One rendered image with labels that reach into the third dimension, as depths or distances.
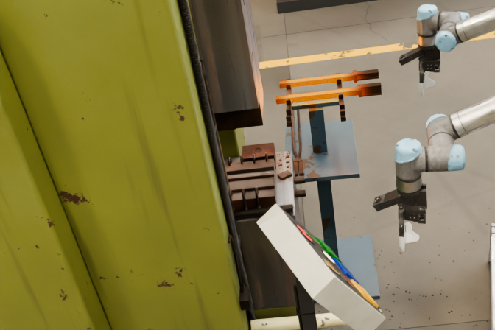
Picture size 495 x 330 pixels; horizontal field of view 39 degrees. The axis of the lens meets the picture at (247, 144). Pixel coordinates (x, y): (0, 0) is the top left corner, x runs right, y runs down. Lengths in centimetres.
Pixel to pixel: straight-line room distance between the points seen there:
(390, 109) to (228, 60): 262
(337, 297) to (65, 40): 93
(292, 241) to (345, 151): 111
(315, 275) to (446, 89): 307
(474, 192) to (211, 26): 225
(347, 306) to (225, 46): 79
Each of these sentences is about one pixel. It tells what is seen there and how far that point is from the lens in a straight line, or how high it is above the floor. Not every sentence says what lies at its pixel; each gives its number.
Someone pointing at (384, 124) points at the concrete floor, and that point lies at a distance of 441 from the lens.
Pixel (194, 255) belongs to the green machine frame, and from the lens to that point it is 213.
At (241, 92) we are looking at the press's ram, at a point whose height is 143.
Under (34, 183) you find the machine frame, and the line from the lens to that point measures 192.
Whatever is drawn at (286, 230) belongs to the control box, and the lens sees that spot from 193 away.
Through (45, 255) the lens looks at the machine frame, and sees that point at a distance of 208.
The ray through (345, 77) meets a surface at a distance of 294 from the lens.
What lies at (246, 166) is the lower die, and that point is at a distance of 252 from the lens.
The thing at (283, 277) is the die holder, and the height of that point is 63.
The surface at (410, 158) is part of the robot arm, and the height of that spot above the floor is 126.
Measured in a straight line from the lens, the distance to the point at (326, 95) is 283.
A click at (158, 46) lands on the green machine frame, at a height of 174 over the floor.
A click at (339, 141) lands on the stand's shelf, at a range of 302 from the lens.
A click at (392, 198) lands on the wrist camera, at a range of 215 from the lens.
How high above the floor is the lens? 248
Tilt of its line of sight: 35 degrees down
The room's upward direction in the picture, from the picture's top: 10 degrees counter-clockwise
